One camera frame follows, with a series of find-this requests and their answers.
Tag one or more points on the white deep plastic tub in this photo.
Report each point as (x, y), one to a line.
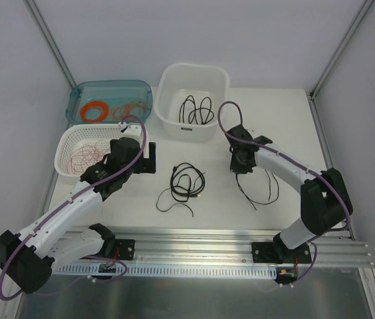
(188, 98)

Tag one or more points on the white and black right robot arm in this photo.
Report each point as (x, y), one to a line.
(324, 200)

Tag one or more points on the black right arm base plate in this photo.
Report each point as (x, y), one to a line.
(266, 253)

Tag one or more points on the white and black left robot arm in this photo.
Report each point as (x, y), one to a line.
(32, 255)

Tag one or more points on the white perforated plastic basket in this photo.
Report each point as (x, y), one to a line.
(81, 146)

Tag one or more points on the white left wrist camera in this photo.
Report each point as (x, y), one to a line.
(133, 131)

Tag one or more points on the left aluminium frame post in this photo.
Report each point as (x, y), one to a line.
(44, 29)

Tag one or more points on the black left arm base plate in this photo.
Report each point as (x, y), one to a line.
(124, 247)

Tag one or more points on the aluminium frame post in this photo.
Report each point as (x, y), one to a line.
(341, 47)
(44, 29)

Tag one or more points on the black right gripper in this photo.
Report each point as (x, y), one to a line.
(238, 161)

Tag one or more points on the white slotted cable duct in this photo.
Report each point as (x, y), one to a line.
(174, 271)

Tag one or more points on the right aluminium frame post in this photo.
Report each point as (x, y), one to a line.
(341, 47)

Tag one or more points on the teal transparent plastic bin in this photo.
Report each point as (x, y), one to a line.
(109, 101)

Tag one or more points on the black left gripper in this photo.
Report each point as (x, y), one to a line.
(149, 157)

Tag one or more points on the aluminium mounting rail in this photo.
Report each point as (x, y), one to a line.
(233, 247)

